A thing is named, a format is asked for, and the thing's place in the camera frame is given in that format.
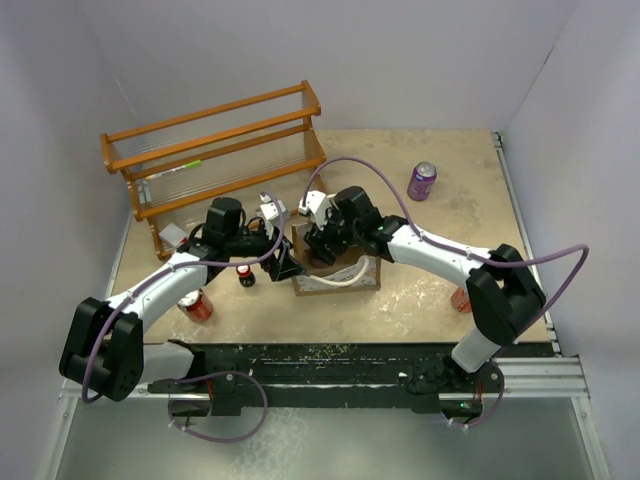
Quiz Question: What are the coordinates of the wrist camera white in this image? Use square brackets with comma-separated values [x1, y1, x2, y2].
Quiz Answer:
[257, 191, 289, 238]
[297, 190, 332, 229]

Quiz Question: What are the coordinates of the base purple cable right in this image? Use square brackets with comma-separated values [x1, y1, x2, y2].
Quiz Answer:
[442, 364, 507, 432]

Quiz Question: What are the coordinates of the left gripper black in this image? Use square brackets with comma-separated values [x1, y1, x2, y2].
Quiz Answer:
[225, 220, 305, 281]

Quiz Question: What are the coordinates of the left red soda can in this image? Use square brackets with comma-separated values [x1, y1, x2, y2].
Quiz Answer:
[177, 289, 213, 323]

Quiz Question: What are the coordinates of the small dark sauce bottle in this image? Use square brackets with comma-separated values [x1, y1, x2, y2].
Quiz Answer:
[236, 265, 256, 288]

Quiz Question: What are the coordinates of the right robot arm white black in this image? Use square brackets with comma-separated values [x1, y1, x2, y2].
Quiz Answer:
[298, 186, 546, 391]

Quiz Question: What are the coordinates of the right red soda can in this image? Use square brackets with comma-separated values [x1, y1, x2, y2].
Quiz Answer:
[450, 288, 471, 313]

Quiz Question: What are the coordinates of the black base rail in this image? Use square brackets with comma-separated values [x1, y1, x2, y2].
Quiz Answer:
[149, 343, 504, 417]

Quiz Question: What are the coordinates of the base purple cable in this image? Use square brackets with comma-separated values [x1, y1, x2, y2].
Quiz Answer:
[169, 368, 272, 443]
[442, 364, 507, 432]

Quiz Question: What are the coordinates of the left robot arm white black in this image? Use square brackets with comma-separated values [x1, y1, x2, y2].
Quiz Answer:
[59, 192, 302, 403]

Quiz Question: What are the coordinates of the purple soda can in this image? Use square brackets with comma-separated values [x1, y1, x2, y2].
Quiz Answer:
[407, 162, 437, 201]
[309, 255, 328, 268]

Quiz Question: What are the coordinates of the red soda can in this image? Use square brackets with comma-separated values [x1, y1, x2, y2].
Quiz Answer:
[177, 289, 213, 323]
[450, 288, 471, 313]

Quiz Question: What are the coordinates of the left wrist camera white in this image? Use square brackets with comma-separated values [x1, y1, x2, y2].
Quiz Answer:
[257, 191, 289, 238]

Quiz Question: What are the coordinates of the canvas bag with rope handles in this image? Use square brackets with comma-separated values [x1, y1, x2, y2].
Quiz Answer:
[291, 223, 381, 296]

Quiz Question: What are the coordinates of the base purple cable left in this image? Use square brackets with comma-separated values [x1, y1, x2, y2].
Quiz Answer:
[169, 368, 272, 443]

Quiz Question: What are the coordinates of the aluminium frame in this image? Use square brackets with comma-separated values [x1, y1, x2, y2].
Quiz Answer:
[37, 132, 616, 480]

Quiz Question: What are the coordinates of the green marker pen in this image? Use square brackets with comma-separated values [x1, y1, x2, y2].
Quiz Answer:
[144, 160, 202, 181]

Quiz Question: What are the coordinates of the white box on rack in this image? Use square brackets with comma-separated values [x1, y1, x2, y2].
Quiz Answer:
[159, 223, 188, 248]

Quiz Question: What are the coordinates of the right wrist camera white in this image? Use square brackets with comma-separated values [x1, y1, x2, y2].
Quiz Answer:
[297, 190, 332, 229]

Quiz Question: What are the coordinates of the orange wooden rack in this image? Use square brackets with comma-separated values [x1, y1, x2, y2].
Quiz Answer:
[100, 80, 326, 260]

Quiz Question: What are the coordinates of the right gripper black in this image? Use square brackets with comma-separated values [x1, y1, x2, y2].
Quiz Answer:
[305, 202, 362, 265]

